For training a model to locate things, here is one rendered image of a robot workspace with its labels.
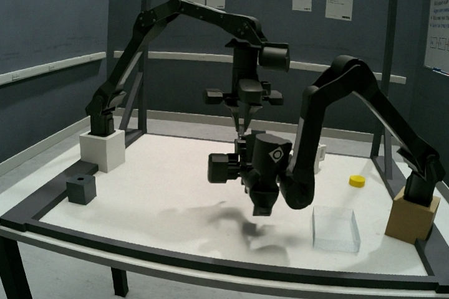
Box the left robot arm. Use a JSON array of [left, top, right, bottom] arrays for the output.
[[234, 55, 446, 216]]

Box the grey metal peg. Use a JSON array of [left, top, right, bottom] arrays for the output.
[[238, 124, 244, 138]]

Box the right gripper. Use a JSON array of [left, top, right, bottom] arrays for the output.
[[202, 67, 284, 132]]

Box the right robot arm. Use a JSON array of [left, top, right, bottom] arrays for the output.
[[85, 0, 291, 137]]

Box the yellow short cylinder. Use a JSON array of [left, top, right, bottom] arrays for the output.
[[349, 175, 365, 187]]

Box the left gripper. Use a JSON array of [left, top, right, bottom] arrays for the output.
[[207, 153, 256, 185]]

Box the grey cup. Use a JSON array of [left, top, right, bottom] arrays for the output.
[[314, 144, 326, 174]]

